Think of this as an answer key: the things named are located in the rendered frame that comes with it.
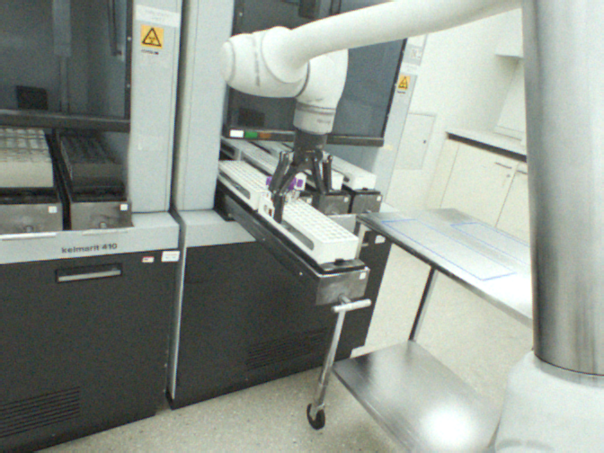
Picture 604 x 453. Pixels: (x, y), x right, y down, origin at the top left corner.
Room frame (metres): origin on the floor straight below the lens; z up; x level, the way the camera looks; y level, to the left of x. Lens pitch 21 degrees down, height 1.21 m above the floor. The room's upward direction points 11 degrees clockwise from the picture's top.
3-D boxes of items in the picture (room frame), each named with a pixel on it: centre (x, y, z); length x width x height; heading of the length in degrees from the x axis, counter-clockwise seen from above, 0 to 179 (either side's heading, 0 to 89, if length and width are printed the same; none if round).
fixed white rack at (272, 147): (1.76, 0.23, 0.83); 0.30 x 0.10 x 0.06; 37
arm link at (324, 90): (0.98, 0.04, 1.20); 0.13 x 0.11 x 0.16; 132
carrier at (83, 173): (1.01, 0.55, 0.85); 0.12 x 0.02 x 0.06; 127
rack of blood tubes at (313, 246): (0.96, 0.01, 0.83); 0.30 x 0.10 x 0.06; 37
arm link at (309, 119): (0.99, 0.03, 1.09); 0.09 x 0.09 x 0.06
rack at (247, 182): (1.22, 0.20, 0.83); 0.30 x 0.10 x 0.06; 37
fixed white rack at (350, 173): (1.60, -0.09, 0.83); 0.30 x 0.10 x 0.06; 37
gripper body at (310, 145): (0.99, 0.03, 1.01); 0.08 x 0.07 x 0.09; 127
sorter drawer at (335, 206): (1.62, 0.12, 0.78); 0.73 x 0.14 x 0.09; 37
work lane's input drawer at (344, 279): (1.07, 0.09, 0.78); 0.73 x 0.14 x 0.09; 37
